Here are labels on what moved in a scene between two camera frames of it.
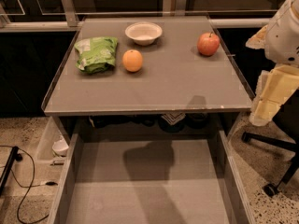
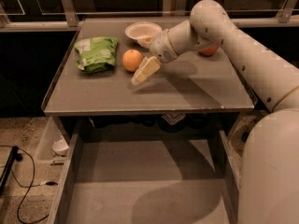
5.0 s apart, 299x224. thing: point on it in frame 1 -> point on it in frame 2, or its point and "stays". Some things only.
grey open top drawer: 149,176 stays
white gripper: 282,41 -> 161,49
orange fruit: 132,60 stays
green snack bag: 95,55 stays
